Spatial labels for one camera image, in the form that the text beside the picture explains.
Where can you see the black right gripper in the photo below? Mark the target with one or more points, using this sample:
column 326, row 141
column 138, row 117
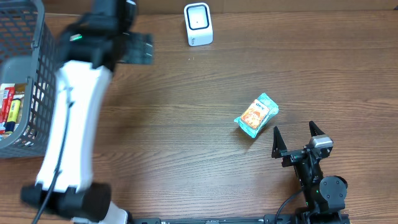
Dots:
column 279, row 150

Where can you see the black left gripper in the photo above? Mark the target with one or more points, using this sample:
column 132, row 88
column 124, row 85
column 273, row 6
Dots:
column 138, row 48

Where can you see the teal Kleenex tissue pack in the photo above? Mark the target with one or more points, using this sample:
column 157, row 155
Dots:
column 256, row 116

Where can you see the red snack stick packet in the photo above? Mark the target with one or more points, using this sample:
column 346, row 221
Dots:
column 6, row 90

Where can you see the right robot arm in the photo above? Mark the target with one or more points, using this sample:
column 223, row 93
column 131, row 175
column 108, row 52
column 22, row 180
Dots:
column 324, row 196

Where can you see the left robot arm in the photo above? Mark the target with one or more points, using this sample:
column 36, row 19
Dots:
column 89, row 50

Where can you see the white barcode scanner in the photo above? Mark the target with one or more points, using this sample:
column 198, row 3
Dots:
column 198, row 24

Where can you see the grey plastic mesh basket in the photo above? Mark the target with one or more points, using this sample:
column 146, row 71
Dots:
column 28, row 57

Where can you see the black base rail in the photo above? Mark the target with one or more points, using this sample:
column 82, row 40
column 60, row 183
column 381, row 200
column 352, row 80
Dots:
column 266, row 219

